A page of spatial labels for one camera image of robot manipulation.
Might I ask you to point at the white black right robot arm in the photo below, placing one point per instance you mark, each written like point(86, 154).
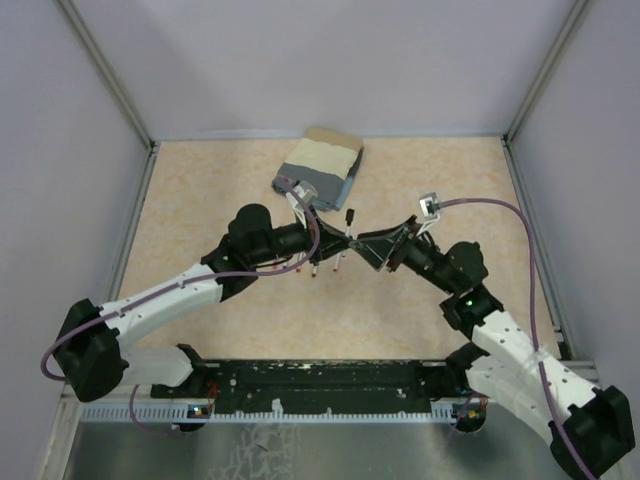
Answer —
point(587, 429)

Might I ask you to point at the aluminium frame post right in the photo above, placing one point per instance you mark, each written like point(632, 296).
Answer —
point(562, 40)

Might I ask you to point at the black pen cap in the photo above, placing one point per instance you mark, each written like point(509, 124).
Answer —
point(350, 214)

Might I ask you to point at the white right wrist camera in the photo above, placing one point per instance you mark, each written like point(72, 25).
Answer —
point(430, 207)

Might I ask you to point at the small white red-end pen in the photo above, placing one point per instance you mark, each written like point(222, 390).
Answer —
point(338, 260)

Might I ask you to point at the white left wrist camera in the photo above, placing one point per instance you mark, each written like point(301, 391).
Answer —
point(300, 195)

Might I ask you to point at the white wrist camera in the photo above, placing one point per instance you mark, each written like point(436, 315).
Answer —
point(300, 195)
point(430, 207)

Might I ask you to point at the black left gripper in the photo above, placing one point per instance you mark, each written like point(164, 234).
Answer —
point(330, 242)

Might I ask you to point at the aluminium frame post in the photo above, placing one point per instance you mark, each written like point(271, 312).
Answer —
point(562, 40)
point(106, 72)

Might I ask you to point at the aluminium frame post left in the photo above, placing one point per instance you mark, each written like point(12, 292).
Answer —
point(106, 72)

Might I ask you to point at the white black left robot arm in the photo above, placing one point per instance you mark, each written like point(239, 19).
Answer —
point(96, 346)

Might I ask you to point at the folded grey beige cloth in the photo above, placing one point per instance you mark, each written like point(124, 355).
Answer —
point(328, 160)

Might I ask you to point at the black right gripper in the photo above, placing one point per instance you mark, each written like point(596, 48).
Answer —
point(394, 243)

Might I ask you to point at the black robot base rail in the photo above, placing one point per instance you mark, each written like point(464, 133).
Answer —
point(357, 387)

